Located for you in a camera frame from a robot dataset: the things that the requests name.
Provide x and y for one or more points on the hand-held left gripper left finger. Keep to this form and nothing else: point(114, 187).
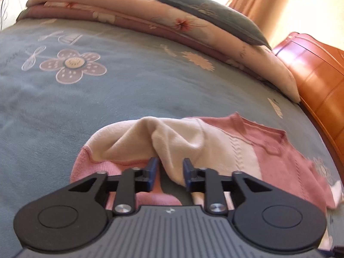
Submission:
point(153, 168)

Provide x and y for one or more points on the wooden headboard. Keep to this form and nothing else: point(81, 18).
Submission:
point(319, 86)

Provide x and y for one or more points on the folded floral quilt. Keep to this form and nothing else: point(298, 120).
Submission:
point(139, 13)

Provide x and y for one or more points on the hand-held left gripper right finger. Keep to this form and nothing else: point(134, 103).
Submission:
point(188, 173)

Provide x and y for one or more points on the pink and cream knit sweater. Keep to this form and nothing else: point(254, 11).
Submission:
point(236, 153)

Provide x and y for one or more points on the grey-blue floral pillow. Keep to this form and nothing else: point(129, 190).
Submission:
point(215, 14)

